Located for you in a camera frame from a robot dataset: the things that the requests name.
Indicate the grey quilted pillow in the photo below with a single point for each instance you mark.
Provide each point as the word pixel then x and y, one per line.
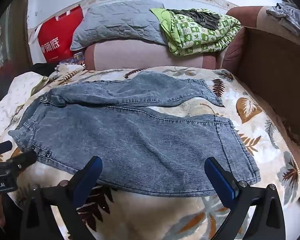
pixel 120 22

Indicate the white printed quilt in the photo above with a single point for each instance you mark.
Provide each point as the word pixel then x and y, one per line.
pixel 10 97

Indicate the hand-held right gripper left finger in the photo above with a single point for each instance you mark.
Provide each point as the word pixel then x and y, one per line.
pixel 88 177

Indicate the grey crumpled cloth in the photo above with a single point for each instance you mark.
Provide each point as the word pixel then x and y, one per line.
pixel 287 15

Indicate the dark grey garment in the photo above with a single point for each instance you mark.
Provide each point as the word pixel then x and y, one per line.
pixel 202 17

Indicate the pink brown sofa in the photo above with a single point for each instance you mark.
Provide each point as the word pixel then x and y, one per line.
pixel 140 55

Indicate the leaf printed blanket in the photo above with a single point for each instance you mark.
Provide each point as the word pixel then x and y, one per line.
pixel 242 130

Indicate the green checkered quilt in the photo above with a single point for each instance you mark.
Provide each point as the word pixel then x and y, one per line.
pixel 202 38

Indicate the blue denim pants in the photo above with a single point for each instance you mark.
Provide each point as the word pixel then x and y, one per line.
pixel 130 140

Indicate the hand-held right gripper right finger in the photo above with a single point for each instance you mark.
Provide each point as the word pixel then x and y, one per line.
pixel 218 180

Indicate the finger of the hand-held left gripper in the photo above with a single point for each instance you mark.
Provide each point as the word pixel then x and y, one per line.
pixel 1 148
pixel 22 160

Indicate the brown cardboard panel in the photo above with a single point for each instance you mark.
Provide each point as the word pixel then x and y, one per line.
pixel 272 62

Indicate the red shopping bag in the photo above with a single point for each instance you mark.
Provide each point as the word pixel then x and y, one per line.
pixel 57 35

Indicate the colourful printed packet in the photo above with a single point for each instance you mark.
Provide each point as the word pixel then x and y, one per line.
pixel 75 58

